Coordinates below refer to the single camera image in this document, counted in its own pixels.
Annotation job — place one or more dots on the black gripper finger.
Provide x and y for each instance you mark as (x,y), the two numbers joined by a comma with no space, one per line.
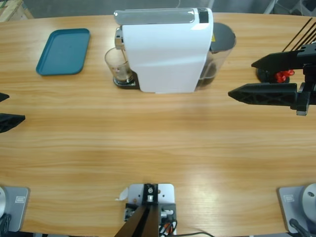
(10,121)
(279,61)
(3,97)
(266,95)

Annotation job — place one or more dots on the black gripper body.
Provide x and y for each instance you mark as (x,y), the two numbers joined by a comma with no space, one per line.
(308,55)

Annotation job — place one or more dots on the clear drinking glass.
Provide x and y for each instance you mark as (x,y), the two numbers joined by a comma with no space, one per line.
(121,71)

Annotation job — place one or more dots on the silver coffee machine lever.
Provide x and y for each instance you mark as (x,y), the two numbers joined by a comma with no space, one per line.
(153,16)

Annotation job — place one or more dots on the silver arm base disc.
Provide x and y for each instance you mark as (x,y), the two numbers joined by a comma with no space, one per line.
(2,201)
(311,200)

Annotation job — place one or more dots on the red coffee capsule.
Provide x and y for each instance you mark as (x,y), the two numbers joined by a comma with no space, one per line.
(280,77)
(289,72)

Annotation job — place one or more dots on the white capsule coffee machine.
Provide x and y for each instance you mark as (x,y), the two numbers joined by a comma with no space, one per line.
(165,56)

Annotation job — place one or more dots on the black capsule holder with rods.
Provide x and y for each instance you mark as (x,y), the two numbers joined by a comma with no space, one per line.
(264,75)

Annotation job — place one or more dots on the grey bin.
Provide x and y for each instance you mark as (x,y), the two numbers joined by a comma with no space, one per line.
(308,5)

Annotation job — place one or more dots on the clear water tank dark lid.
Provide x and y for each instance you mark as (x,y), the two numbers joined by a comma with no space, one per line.
(222,37)

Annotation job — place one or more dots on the teal plastic tray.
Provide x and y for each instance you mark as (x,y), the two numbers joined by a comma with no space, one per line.
(63,51)

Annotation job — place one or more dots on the cardboard box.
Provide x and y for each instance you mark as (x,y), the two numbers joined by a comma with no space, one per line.
(12,11)

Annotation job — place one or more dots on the black drip tray silver grate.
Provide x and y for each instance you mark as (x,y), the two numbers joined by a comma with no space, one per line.
(128,86)

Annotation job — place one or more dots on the white tape piece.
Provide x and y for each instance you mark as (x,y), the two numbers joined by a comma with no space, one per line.
(122,195)

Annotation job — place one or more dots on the white metal frame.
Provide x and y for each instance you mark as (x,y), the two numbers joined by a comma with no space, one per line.
(269,6)

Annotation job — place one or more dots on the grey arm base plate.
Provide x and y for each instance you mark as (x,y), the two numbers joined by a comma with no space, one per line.
(288,205)
(18,209)

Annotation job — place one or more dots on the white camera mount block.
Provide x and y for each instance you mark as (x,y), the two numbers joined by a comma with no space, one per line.
(165,195)

